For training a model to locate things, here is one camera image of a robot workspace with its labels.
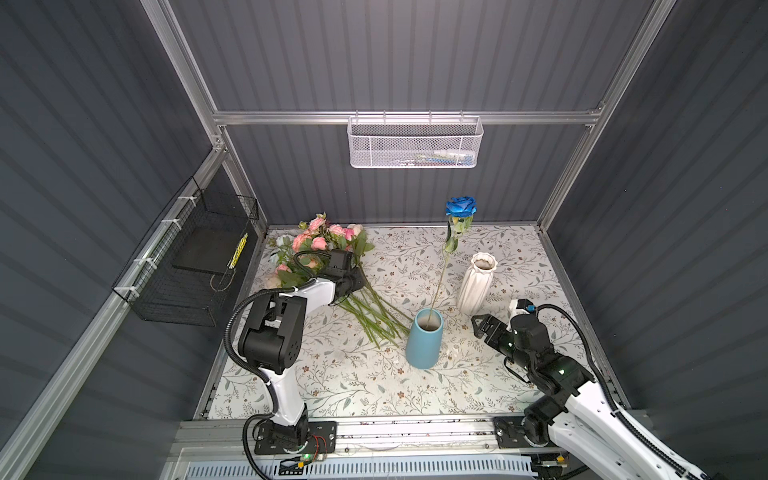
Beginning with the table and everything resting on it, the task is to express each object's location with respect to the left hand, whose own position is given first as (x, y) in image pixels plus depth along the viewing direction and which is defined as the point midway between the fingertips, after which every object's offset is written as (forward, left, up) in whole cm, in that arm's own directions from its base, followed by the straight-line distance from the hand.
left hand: (360, 278), depth 100 cm
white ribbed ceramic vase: (-14, -34, +11) cm, 38 cm away
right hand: (-24, -34, +8) cm, 43 cm away
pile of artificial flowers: (+9, +15, +5) cm, 18 cm away
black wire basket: (-12, +41, +23) cm, 48 cm away
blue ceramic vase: (-29, -17, +14) cm, 36 cm away
